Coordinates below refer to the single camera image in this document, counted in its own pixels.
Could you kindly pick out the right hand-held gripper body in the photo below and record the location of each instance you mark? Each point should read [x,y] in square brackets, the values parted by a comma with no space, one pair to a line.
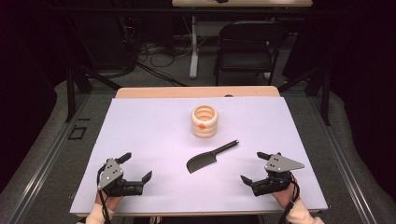
[280,164]

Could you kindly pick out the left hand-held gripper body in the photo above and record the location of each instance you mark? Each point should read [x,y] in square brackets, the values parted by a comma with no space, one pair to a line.
[110,174]

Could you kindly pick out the black kitchen knife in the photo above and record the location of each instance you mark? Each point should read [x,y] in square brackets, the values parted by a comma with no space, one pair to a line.
[202,161]

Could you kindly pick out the cream ribbed utensil holder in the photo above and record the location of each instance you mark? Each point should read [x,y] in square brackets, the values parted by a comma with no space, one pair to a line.
[204,129]

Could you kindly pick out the person's left hand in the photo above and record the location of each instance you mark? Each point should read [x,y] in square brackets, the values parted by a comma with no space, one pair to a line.
[109,201]

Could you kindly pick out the person's right hand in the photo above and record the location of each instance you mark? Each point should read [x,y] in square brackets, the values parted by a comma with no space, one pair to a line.
[288,197]

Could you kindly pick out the white table mat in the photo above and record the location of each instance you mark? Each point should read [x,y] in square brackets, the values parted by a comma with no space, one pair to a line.
[155,130]

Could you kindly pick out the wooden table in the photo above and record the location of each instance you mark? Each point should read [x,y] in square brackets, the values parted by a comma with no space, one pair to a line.
[174,92]

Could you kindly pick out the black metal stand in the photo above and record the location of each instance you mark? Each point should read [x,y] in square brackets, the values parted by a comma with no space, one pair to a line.
[71,93]
[325,93]

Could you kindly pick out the black folding chair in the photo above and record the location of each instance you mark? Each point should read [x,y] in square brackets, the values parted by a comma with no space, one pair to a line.
[246,59]

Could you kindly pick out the white desk leg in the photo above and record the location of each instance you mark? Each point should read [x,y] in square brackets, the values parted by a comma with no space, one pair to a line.
[194,56]

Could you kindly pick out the light wooden desk top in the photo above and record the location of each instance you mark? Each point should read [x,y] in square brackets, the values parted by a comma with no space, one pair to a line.
[249,3]

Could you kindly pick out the grey metal floor rail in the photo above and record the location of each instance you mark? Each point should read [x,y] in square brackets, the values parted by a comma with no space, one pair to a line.
[46,158]
[342,161]

